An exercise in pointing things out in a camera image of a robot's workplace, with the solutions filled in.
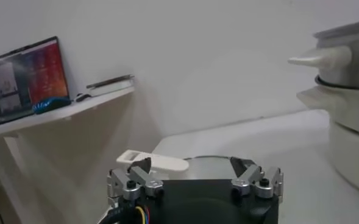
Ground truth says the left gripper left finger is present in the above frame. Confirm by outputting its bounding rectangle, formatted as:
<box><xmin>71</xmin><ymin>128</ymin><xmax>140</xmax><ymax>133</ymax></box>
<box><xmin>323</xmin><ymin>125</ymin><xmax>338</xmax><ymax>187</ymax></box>
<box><xmin>107</xmin><ymin>156</ymin><xmax>165</xmax><ymax>208</ymax></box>

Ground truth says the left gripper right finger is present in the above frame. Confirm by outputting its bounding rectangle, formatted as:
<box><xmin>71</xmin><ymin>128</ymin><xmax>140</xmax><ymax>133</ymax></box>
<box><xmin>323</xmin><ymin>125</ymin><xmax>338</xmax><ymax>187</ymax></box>
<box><xmin>230</xmin><ymin>156</ymin><xmax>284</xmax><ymax>198</ymax></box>

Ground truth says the flat white box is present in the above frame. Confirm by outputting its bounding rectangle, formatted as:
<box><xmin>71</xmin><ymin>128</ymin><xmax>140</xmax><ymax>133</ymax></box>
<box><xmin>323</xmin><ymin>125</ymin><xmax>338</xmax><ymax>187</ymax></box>
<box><xmin>87</xmin><ymin>79</ymin><xmax>136</xmax><ymax>97</ymax></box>

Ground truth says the small black adapter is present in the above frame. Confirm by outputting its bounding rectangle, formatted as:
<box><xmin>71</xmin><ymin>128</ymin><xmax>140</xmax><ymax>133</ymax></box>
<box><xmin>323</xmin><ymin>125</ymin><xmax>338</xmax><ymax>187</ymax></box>
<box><xmin>74</xmin><ymin>93</ymin><xmax>92</xmax><ymax>103</ymax></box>

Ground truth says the white side table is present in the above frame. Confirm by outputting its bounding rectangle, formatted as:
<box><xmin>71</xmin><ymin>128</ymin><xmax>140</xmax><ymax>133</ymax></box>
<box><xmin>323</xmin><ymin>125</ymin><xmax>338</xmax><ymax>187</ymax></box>
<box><xmin>0</xmin><ymin>86</ymin><xmax>137</xmax><ymax>224</ymax></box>

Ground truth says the flat black device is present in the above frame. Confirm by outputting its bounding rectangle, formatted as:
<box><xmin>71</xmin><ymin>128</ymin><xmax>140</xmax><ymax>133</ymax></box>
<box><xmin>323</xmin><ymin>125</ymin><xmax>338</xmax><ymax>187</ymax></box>
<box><xmin>86</xmin><ymin>74</ymin><xmax>135</xmax><ymax>89</ymax></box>

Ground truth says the white electric cooking pot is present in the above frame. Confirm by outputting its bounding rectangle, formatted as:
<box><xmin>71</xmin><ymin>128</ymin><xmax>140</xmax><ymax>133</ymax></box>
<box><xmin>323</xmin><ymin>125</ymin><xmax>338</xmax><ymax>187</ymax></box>
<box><xmin>296</xmin><ymin>75</ymin><xmax>359</xmax><ymax>198</ymax></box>

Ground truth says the blue computer mouse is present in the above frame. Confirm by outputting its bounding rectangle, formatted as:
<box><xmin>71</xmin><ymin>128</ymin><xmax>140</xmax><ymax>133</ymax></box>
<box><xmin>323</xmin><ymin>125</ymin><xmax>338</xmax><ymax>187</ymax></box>
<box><xmin>32</xmin><ymin>96</ymin><xmax>73</xmax><ymax>115</ymax></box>

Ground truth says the open black laptop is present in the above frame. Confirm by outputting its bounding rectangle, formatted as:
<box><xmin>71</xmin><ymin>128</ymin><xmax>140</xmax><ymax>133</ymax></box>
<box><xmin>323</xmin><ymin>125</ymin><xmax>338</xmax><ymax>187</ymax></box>
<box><xmin>0</xmin><ymin>35</ymin><xmax>70</xmax><ymax>128</ymax></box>

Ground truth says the left gripper cable bundle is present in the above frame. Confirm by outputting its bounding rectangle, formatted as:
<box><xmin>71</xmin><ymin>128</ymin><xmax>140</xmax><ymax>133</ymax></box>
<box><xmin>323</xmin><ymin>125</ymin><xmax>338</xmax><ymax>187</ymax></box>
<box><xmin>98</xmin><ymin>203</ymin><xmax>151</xmax><ymax>224</ymax></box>

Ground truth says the glass lid with white handle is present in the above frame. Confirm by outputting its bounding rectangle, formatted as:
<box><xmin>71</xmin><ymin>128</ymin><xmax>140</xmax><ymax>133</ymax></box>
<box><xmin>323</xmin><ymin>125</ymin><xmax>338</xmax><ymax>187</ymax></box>
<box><xmin>116</xmin><ymin>149</ymin><xmax>256</xmax><ymax>181</ymax></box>

